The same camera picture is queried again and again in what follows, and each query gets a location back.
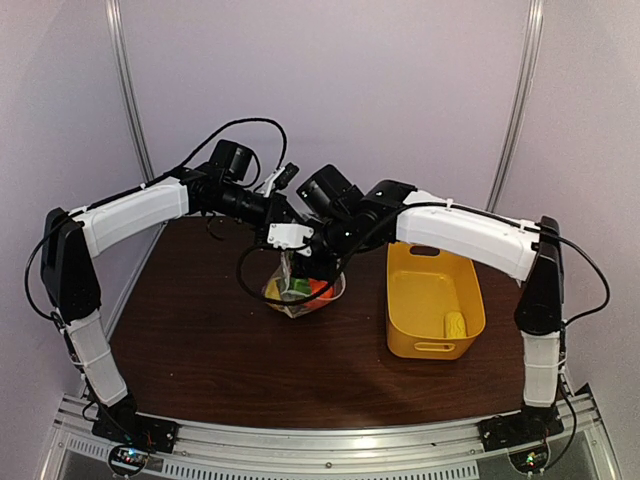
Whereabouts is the aluminium corner post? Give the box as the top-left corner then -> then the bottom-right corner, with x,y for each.
105,0 -> 154,181
486,0 -> 544,212

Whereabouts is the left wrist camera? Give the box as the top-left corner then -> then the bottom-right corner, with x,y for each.
255,163 -> 299,198

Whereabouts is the right black camera cable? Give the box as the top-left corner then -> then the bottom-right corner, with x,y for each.
236,234 -> 391,304

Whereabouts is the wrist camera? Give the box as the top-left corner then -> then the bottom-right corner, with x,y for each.
267,223 -> 314,250
255,163 -> 299,198

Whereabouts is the green leafy toy vegetable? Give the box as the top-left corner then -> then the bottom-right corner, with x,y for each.
289,277 -> 312,296

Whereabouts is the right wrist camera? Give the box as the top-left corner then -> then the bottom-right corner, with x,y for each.
267,223 -> 314,250

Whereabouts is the yellow plastic basket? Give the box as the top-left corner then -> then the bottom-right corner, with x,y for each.
386,242 -> 486,361

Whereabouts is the yellow toy pepper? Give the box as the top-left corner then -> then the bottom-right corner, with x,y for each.
264,277 -> 281,301

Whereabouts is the yellow toy corn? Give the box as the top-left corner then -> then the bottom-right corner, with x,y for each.
444,311 -> 467,339

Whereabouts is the red toy pepper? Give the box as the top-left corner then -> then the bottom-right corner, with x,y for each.
309,279 -> 335,300

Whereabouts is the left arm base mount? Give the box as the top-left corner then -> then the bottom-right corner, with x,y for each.
92,414 -> 179,454

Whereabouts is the black camera cable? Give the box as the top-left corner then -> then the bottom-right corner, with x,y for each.
74,117 -> 291,216
236,234 -> 391,304

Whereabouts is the left black camera cable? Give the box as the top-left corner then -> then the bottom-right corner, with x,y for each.
74,117 -> 291,216

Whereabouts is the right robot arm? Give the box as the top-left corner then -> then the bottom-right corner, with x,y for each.
296,165 -> 563,442

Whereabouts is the clear dotted zip bag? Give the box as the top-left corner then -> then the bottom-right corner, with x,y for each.
262,253 -> 346,319

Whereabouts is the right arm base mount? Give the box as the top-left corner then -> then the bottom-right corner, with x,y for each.
477,406 -> 564,451

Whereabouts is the aluminium front rail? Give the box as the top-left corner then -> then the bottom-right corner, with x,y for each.
35,393 -> 623,479

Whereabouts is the right aluminium corner post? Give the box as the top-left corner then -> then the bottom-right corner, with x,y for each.
486,0 -> 544,212

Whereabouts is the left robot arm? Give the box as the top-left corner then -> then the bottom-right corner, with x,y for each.
41,140 -> 299,444

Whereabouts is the left aluminium corner post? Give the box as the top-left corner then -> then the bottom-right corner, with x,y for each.
105,0 -> 154,181

